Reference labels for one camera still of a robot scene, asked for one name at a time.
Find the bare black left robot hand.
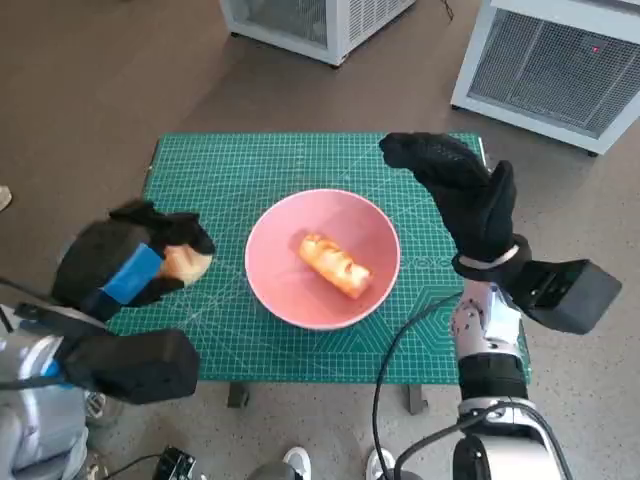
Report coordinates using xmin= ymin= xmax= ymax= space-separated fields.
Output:
xmin=52 ymin=198 xmax=217 ymax=324

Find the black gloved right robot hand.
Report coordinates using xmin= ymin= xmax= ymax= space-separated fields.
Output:
xmin=378 ymin=132 xmax=519 ymax=264

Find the round toy bread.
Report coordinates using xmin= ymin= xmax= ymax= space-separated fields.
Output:
xmin=162 ymin=244 xmax=214 ymax=287

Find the long ridged toy bread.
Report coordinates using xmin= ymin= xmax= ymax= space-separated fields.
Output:
xmin=298 ymin=232 xmax=375 ymax=300

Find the pink bowl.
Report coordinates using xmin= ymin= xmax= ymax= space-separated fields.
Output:
xmin=244 ymin=188 xmax=401 ymax=331

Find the large white mesh cabinet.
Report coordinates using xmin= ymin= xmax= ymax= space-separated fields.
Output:
xmin=449 ymin=0 xmax=640 ymax=156

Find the green cutting mat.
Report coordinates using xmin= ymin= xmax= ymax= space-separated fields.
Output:
xmin=106 ymin=132 xmax=532 ymax=385

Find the person in pale clothing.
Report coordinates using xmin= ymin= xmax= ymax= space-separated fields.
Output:
xmin=0 ymin=387 xmax=124 ymax=480

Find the small black device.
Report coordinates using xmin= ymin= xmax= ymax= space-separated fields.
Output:
xmin=154 ymin=446 xmax=197 ymax=480

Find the small white mesh cabinet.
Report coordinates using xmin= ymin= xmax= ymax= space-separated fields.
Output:
xmin=219 ymin=0 xmax=416 ymax=66

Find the white shoe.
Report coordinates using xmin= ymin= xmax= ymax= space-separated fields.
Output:
xmin=367 ymin=447 xmax=396 ymax=480
xmin=282 ymin=446 xmax=312 ymax=480

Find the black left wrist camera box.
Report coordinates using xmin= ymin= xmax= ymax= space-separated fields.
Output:
xmin=64 ymin=328 xmax=201 ymax=405

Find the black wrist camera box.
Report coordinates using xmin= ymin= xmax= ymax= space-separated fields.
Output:
xmin=64 ymin=328 xmax=201 ymax=405
xmin=509 ymin=258 xmax=624 ymax=335

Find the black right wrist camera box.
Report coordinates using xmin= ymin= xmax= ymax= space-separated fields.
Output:
xmin=509 ymin=258 xmax=624 ymax=335

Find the black cable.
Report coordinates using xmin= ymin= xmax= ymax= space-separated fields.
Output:
xmin=372 ymin=292 xmax=464 ymax=480
xmin=394 ymin=407 xmax=501 ymax=480

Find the dark table leg bracket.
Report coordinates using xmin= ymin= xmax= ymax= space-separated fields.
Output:
xmin=228 ymin=383 xmax=253 ymax=409
xmin=407 ymin=384 xmax=430 ymax=415

